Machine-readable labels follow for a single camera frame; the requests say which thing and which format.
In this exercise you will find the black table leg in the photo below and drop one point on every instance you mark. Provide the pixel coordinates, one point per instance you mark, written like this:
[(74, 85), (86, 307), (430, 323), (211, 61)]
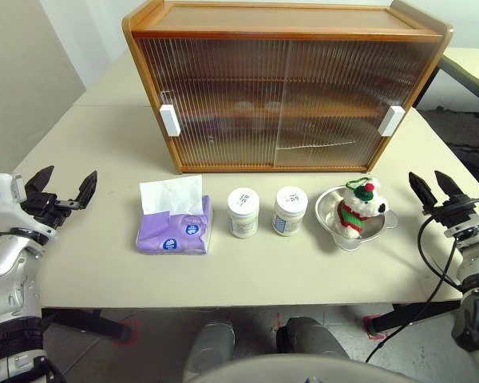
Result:
[(415, 317), (88, 321)]

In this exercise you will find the silver metal bowl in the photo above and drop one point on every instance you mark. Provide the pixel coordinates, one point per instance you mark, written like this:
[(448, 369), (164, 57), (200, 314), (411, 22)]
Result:
[(369, 235)]

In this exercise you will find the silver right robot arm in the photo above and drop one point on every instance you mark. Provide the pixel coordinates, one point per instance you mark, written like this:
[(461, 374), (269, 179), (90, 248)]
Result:
[(473, 259)]

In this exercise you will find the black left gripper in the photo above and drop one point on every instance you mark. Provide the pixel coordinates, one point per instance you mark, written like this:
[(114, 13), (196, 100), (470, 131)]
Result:
[(48, 209)]

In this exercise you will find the dark grey rounded shape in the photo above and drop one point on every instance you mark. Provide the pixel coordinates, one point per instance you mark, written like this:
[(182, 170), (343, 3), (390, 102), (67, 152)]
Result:
[(311, 337), (213, 343)]

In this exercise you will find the ribbed clear sliding door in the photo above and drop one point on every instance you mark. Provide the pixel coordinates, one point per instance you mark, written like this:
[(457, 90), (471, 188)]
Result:
[(215, 80), (343, 88)]

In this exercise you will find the cream side table black frame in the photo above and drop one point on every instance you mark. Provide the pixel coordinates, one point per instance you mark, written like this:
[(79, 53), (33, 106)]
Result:
[(475, 64)]

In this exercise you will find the white plush dog toy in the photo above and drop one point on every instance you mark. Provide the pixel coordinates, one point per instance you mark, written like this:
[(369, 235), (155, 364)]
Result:
[(355, 217)]

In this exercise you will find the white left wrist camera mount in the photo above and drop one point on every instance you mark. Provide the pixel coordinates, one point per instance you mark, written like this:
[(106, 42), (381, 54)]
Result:
[(0, 199)]

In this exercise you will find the pale curved robot torso rim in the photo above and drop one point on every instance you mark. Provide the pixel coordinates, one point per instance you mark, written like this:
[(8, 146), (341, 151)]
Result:
[(295, 369)]

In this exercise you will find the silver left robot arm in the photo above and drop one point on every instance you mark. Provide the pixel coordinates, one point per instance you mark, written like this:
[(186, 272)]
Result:
[(2, 255)]

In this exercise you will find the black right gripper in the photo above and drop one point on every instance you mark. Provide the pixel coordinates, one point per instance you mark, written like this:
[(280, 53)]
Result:
[(455, 213)]

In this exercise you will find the wooden cabinet with shelf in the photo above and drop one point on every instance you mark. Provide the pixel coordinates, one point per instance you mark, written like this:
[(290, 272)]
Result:
[(263, 20)]

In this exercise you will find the white jar with white lid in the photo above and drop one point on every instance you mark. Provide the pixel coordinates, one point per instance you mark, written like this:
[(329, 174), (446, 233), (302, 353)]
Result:
[(289, 213), (242, 215)]

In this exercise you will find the purple tissue pack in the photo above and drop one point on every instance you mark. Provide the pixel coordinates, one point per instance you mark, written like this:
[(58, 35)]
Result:
[(171, 233)]

